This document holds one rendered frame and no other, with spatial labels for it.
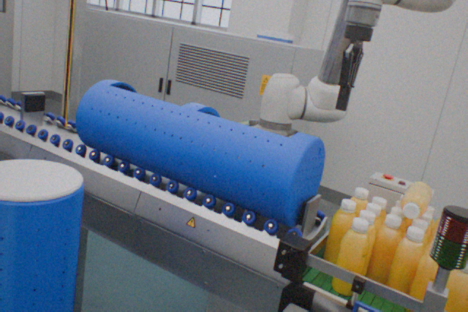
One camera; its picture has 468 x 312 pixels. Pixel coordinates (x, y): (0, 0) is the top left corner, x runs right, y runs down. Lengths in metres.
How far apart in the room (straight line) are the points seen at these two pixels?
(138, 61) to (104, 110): 2.23
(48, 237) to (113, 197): 0.46
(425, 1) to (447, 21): 2.71
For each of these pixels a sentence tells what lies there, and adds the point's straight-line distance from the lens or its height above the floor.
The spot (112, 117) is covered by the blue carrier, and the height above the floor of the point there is 1.14.
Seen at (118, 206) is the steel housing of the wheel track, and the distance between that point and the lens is 1.63.
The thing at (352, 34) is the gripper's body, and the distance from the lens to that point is 1.24.
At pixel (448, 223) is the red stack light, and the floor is 1.24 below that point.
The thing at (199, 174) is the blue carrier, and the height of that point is 1.05.
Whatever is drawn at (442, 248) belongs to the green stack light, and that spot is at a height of 1.19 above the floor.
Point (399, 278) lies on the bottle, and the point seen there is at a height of 0.97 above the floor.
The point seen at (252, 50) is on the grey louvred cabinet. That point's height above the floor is 1.37.
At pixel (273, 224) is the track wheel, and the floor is 0.97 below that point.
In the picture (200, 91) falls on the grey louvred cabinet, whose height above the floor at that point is 0.98.
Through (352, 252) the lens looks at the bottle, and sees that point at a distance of 1.15.
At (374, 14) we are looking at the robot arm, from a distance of 1.25.
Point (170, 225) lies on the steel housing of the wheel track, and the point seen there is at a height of 0.85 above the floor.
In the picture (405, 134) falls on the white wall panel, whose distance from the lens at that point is 4.06.
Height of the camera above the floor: 1.51
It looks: 14 degrees down
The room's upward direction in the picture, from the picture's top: 10 degrees clockwise
